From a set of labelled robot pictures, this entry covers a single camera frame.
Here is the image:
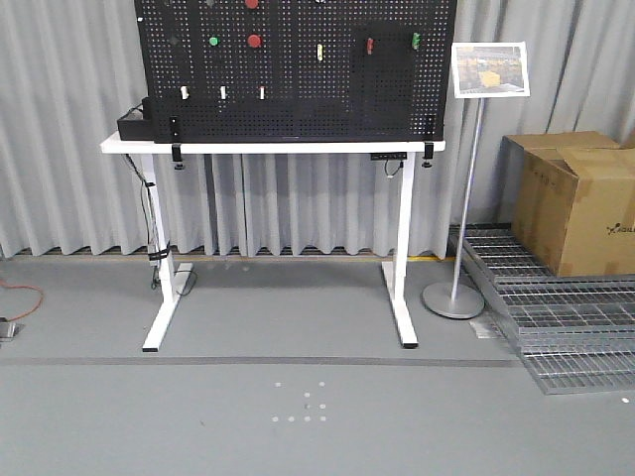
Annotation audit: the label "silver sign stand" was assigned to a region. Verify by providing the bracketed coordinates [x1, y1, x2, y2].
[421, 41, 531, 320]

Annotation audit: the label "white standing desk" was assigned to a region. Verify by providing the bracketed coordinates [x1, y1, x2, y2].
[100, 132, 446, 353]

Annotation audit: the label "right black board clamp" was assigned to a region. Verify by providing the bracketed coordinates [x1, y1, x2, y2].
[422, 114, 437, 169]

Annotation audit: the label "cardboard box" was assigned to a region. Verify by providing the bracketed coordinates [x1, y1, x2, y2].
[505, 131, 634, 277]

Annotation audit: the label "desk control panel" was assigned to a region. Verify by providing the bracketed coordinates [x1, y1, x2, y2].
[370, 152, 407, 161]

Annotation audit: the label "black board clamp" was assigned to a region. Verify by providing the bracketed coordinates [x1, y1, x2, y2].
[169, 116, 185, 171]
[422, 114, 437, 169]

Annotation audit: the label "orange cable on floor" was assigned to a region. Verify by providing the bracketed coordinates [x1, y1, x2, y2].
[0, 279, 45, 322]

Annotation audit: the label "metal floor grating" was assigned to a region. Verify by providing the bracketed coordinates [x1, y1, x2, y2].
[462, 225, 634, 395]

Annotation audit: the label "black box on desk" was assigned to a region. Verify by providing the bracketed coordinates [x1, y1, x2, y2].
[117, 104, 154, 141]

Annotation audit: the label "left black board clamp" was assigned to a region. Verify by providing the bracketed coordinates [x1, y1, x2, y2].
[169, 116, 185, 171]

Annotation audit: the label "grey floor socket box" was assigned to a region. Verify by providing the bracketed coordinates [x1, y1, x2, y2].
[0, 317, 24, 342]

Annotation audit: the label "black cables on desk leg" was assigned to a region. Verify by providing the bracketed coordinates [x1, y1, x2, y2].
[124, 153, 197, 298]

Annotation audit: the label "lower red push button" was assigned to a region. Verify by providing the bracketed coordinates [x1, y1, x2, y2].
[247, 34, 262, 49]

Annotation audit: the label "black perforated pegboard panel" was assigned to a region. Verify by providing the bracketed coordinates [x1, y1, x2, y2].
[135, 0, 457, 143]

